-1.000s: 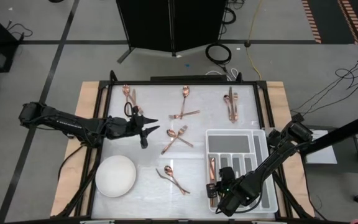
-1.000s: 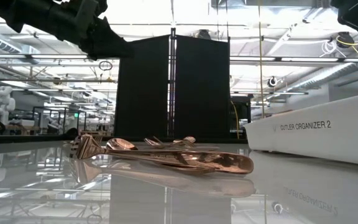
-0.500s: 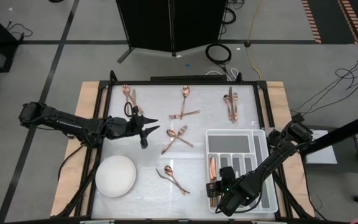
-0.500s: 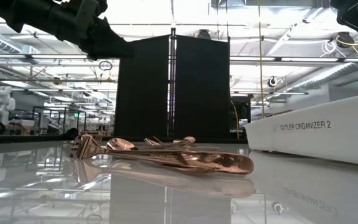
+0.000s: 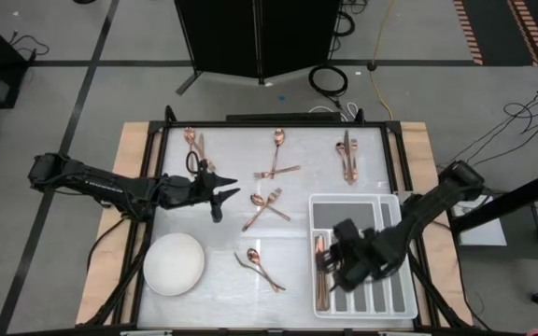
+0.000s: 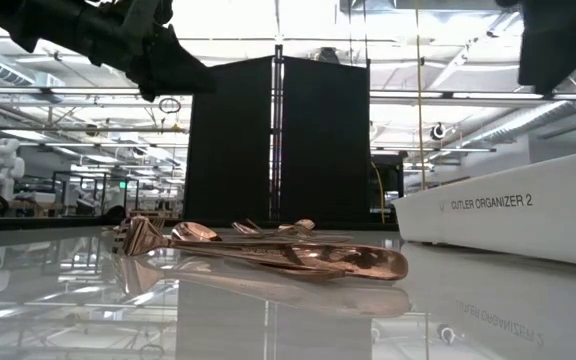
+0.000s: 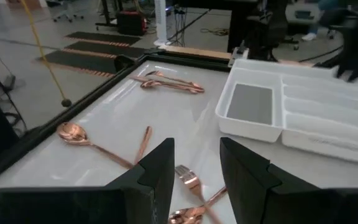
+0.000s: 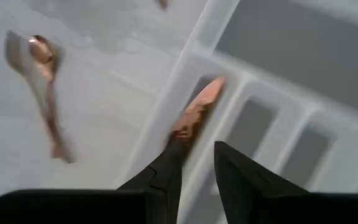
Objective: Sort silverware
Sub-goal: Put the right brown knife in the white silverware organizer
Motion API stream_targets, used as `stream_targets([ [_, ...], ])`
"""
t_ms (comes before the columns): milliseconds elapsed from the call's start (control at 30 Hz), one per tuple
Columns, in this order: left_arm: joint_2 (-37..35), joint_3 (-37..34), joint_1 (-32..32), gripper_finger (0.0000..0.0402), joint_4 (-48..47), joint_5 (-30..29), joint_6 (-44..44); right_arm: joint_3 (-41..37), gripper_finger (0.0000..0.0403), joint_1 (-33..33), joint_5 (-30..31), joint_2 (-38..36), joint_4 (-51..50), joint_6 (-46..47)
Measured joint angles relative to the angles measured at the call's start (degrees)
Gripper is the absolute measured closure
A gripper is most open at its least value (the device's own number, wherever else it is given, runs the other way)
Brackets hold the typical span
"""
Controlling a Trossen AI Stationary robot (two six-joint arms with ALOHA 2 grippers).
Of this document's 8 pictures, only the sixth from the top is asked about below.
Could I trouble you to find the black folding room divider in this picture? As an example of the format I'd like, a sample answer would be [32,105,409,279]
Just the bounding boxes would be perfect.
[182,43,372,224]

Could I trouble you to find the white cutlery organizer tray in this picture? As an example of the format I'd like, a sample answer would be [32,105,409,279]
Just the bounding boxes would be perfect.
[391,146,576,270]

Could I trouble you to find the rose gold fork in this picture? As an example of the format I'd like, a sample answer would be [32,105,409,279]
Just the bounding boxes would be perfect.
[217,218,318,239]

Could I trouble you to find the rose gold table knife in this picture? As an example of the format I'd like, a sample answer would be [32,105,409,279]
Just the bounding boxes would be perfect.
[167,239,410,282]

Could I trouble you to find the curved yellow cable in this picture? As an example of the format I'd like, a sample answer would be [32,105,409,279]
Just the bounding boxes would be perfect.
[370,160,387,225]

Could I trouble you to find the black workstation frame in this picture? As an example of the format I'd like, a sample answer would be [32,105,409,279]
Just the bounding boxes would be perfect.
[50,169,140,217]

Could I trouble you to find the copper spoons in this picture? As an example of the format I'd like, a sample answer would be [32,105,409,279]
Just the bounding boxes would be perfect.
[116,215,289,266]

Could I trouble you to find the long ceiling light rail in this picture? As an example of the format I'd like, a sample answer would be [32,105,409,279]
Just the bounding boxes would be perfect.
[0,85,576,107]

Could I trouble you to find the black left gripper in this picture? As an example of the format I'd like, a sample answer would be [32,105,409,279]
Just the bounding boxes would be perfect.
[85,0,218,102]

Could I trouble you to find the black equipment cart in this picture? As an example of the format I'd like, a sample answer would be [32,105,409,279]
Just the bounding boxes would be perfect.
[369,152,405,225]

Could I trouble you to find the black table frame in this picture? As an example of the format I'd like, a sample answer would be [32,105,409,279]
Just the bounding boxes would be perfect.
[0,215,399,232]

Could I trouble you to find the black dome fixture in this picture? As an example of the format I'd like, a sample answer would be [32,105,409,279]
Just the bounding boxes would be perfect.
[316,46,342,65]

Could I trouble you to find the white robot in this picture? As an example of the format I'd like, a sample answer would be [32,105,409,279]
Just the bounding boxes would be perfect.
[0,137,27,201]

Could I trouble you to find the black cable loop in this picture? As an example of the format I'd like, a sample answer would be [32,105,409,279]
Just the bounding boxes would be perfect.
[157,96,183,115]

